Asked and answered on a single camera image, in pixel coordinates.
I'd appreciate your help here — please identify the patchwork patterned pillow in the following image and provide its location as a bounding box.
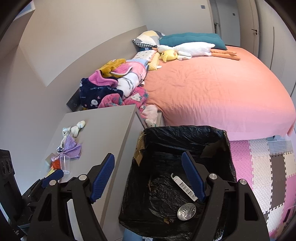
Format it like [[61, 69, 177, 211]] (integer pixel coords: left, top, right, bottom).
[[132, 30, 165, 49]]

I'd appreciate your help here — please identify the purple plastic bag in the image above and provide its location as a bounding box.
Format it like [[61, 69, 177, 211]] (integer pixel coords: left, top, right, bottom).
[[51, 135, 82, 161]]

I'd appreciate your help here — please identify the black lined trash bin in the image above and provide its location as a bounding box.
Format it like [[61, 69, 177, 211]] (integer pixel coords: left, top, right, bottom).
[[119, 126, 236, 240]]

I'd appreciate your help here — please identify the bed with orange sheet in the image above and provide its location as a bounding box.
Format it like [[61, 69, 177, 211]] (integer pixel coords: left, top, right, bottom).
[[144, 47, 295, 141]]

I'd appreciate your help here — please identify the colourful foam floor mat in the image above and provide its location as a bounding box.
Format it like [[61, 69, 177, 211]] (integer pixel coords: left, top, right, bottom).
[[230, 137, 295, 240]]

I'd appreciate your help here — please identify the silver foil wrapper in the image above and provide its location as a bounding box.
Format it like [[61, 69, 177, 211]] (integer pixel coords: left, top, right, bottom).
[[56, 127, 71, 153]]

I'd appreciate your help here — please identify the pile of colourful clothes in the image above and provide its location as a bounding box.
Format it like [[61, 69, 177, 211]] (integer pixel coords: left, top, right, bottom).
[[79, 59, 148, 109]]

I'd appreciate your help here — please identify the white barcode box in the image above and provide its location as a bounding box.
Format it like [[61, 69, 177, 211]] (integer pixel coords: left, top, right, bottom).
[[171, 173, 198, 202]]

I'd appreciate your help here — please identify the beige room door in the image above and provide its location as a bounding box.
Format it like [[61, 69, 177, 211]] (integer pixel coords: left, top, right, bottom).
[[237, 0, 259, 57]]

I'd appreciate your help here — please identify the yellow duck plush toy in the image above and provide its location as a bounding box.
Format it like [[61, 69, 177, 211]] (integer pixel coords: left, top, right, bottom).
[[160, 50, 178, 63]]

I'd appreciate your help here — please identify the silver round can lid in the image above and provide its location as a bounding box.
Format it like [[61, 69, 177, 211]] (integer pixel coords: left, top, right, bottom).
[[177, 203, 197, 221]]

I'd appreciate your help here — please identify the white goose plush toy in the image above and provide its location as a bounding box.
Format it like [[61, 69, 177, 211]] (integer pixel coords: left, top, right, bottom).
[[152, 42, 240, 61]]

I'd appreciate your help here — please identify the grey bedside table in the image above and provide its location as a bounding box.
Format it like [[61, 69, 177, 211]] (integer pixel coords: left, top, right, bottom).
[[44, 105, 144, 240]]

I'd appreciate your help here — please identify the white wardrobe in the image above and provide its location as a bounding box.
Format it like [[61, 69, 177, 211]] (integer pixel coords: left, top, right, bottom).
[[255, 0, 296, 82]]

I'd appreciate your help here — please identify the black wall socket panel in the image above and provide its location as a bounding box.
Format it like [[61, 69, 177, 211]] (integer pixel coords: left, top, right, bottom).
[[66, 89, 82, 112]]

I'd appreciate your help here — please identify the orange crumpled trash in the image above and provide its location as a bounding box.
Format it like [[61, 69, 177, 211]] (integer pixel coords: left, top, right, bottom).
[[51, 159, 61, 170]]

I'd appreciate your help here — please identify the teal pillow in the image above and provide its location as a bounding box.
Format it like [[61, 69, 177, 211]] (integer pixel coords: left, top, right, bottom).
[[159, 33, 227, 50]]

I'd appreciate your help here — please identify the clear plastic cup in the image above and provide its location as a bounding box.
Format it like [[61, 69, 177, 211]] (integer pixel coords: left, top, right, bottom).
[[60, 155, 70, 175]]

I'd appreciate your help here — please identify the white crumpled tissue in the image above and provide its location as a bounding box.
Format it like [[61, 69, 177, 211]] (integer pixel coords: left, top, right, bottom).
[[70, 120, 86, 138]]

